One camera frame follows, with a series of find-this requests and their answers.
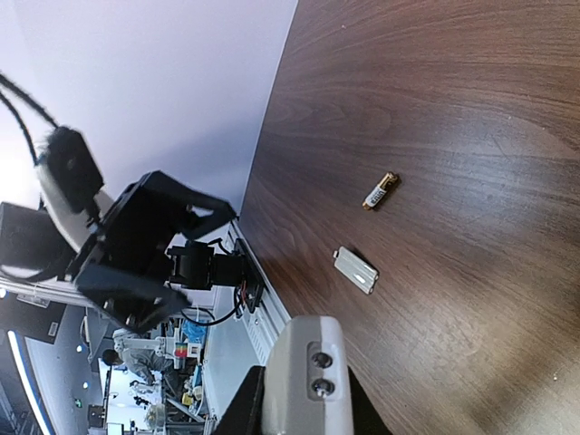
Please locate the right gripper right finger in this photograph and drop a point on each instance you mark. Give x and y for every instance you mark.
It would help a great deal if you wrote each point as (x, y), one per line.
(366, 419)

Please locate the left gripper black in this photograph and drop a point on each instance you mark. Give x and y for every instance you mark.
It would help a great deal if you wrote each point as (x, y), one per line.
(123, 266)

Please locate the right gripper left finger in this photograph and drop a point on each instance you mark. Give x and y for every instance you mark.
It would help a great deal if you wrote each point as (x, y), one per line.
(244, 413)

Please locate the white remote control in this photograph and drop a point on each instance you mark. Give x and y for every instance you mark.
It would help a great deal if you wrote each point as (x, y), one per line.
(306, 385)

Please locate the grey battery cover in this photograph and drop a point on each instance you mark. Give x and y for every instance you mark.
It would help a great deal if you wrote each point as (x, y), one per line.
(356, 270)

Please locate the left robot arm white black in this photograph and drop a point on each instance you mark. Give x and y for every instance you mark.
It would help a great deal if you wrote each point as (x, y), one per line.
(194, 265)

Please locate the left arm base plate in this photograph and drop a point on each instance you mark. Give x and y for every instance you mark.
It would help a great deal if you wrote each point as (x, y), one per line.
(255, 284)

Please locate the aluminium front rail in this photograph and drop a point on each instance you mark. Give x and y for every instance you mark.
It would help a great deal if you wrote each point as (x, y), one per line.
(235, 346)

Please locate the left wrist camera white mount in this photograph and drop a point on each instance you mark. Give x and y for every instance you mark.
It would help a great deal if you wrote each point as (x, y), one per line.
(71, 185)

